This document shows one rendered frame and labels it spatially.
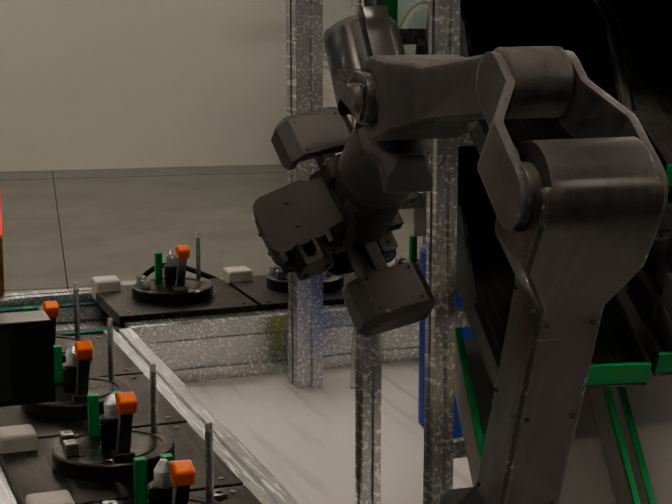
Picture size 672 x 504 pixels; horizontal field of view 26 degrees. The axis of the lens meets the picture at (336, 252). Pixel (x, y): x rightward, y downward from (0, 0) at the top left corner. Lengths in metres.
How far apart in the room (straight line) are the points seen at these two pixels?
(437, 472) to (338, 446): 0.80
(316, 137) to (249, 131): 10.72
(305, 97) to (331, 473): 0.63
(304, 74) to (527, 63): 1.51
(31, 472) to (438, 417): 0.57
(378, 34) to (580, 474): 0.47
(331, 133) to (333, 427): 1.09
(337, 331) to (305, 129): 1.37
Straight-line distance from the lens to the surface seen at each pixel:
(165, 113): 11.76
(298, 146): 1.13
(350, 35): 1.06
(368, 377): 1.45
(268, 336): 2.45
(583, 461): 1.34
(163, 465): 1.46
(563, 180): 0.73
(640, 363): 1.23
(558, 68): 0.81
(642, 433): 1.39
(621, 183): 0.74
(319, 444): 2.11
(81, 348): 1.84
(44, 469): 1.71
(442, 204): 1.25
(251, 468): 1.71
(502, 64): 0.80
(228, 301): 2.51
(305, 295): 2.35
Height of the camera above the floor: 1.52
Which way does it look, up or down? 11 degrees down
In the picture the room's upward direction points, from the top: straight up
